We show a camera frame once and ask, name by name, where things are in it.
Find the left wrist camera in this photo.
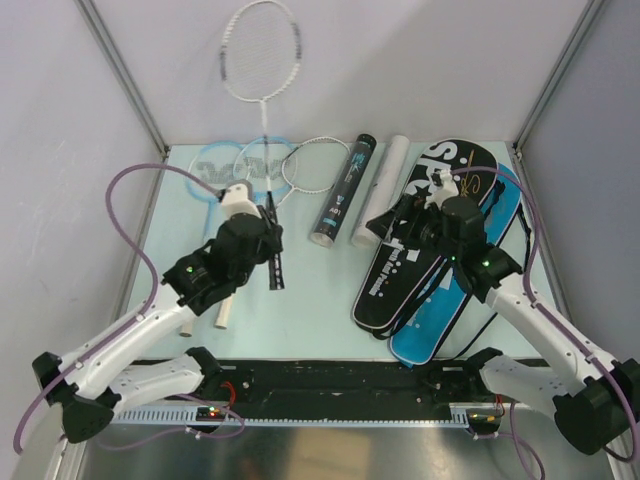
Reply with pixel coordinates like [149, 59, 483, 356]
[220, 179, 260, 219]

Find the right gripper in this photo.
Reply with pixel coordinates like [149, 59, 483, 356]
[365, 193, 460, 262]

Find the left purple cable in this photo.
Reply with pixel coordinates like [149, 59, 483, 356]
[11, 162, 246, 455]

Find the blue racket bag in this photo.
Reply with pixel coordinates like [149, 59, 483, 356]
[388, 164, 532, 367]

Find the white shuttlecock tube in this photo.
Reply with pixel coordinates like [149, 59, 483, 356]
[351, 135, 410, 248]

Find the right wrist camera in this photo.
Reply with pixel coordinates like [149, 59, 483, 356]
[426, 170, 459, 208]

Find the purple cable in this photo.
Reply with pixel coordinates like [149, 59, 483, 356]
[449, 166, 636, 480]
[11, 162, 246, 455]

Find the blue racket left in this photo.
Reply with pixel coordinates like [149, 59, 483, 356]
[185, 141, 243, 243]

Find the black sport racket bag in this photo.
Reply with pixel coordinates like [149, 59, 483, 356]
[352, 139, 499, 333]

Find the blue racket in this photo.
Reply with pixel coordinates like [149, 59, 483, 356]
[185, 141, 243, 243]
[212, 136, 296, 330]

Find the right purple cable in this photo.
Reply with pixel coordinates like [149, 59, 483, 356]
[449, 166, 636, 480]

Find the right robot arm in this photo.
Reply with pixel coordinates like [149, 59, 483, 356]
[366, 195, 639, 455]

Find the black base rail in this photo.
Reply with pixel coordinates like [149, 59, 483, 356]
[164, 357, 501, 422]

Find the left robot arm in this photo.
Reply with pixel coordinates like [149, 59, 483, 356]
[32, 201, 283, 444]

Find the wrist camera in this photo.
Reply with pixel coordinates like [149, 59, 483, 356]
[220, 179, 260, 219]
[426, 170, 459, 208]

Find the black shuttlecock tube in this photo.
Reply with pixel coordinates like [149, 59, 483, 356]
[310, 133, 377, 248]

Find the blue racket right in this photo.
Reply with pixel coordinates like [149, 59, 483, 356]
[212, 136, 296, 330]

